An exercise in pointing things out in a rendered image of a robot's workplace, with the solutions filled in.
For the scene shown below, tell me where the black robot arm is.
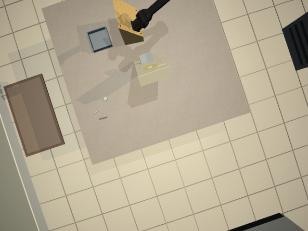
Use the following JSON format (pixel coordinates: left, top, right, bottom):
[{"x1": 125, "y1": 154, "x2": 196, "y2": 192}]
[{"x1": 130, "y1": 0, "x2": 170, "y2": 32}]

